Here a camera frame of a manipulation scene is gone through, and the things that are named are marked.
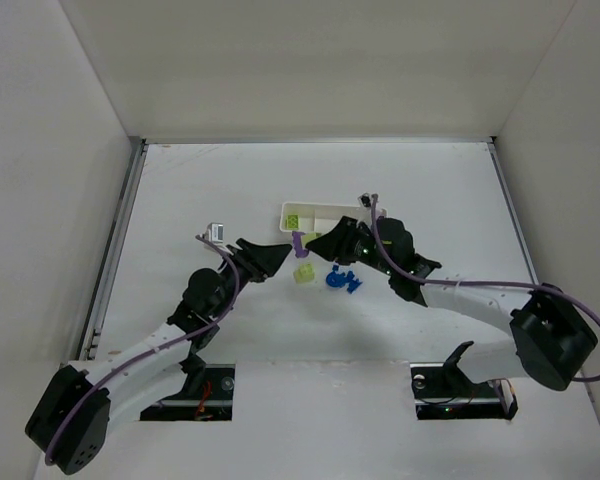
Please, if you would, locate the blue lego piece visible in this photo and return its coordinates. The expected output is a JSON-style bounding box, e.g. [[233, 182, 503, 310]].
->
[[325, 265, 363, 294]]

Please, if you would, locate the purple lego piece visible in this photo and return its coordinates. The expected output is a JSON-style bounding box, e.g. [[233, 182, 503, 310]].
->
[[291, 231, 309, 259]]

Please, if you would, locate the light green lego brick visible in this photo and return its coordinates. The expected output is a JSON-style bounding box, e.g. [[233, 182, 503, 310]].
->
[[293, 262, 316, 285]]

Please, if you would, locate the purple and green lego stack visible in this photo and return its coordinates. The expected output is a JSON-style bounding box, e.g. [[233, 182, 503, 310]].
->
[[285, 214, 299, 231]]

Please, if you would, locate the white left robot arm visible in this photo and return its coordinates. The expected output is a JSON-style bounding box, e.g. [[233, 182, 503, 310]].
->
[[25, 239, 292, 475]]

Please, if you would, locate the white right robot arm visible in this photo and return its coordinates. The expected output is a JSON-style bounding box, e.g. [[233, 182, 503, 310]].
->
[[306, 216, 598, 391]]

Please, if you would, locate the white three-compartment tray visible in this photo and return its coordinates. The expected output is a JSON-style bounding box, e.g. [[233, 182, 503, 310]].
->
[[279, 202, 359, 234]]

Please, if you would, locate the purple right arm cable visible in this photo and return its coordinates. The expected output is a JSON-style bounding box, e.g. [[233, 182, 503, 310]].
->
[[370, 195, 600, 384]]

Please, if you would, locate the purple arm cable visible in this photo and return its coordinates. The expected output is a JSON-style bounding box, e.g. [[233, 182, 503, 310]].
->
[[44, 233, 241, 467], [370, 195, 600, 384]]

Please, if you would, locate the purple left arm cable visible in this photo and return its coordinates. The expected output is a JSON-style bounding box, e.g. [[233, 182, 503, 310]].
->
[[44, 233, 241, 467]]

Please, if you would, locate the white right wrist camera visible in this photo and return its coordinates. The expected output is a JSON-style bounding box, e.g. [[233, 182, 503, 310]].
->
[[357, 193, 379, 225]]

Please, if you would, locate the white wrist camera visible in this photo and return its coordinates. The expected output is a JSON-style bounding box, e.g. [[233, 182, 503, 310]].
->
[[357, 193, 379, 225], [204, 222, 225, 249]]

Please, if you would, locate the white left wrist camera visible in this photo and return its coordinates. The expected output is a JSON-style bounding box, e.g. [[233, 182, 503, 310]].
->
[[204, 222, 225, 249]]

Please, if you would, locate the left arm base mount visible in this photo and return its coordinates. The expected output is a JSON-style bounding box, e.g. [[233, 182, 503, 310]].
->
[[140, 364, 236, 422]]

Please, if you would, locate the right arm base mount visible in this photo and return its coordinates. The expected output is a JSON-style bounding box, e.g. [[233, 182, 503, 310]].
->
[[410, 341, 519, 421]]

